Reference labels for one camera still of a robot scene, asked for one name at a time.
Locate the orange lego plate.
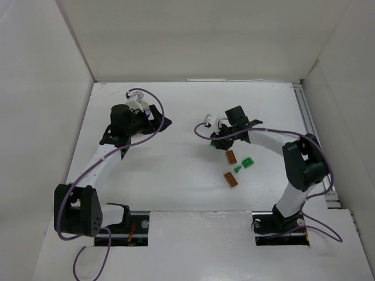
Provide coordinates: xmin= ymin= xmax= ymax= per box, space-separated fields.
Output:
xmin=225 ymin=150 xmax=237 ymax=165
xmin=224 ymin=172 xmax=238 ymax=188

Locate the small green slope lego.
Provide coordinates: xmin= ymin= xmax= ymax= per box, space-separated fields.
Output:
xmin=234 ymin=166 xmax=242 ymax=173

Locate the green square lego plate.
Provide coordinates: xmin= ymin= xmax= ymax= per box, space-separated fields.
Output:
xmin=241 ymin=157 xmax=254 ymax=169

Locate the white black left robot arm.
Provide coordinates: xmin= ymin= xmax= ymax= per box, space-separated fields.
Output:
xmin=54 ymin=101 xmax=172 ymax=241

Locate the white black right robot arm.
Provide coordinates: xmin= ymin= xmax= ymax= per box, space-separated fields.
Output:
xmin=204 ymin=106 xmax=328 ymax=235

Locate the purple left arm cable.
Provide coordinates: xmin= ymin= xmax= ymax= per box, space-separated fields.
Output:
xmin=57 ymin=87 xmax=165 ymax=280

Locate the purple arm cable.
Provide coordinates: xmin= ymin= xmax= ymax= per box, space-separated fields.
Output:
xmin=194 ymin=122 xmax=343 ymax=243
xmin=57 ymin=87 xmax=165 ymax=280

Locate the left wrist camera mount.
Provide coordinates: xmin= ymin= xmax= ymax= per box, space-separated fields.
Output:
xmin=125 ymin=91 xmax=151 ymax=117

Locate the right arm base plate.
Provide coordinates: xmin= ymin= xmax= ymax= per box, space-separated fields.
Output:
xmin=251 ymin=211 xmax=310 ymax=246

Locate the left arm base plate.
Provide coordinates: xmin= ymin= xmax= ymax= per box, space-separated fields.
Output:
xmin=108 ymin=211 xmax=150 ymax=247

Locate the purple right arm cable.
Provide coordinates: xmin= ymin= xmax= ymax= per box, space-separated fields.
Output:
xmin=194 ymin=122 xmax=343 ymax=243

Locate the aluminium rail right side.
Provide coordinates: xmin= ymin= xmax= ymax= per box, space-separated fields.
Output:
xmin=292 ymin=83 xmax=342 ymax=209

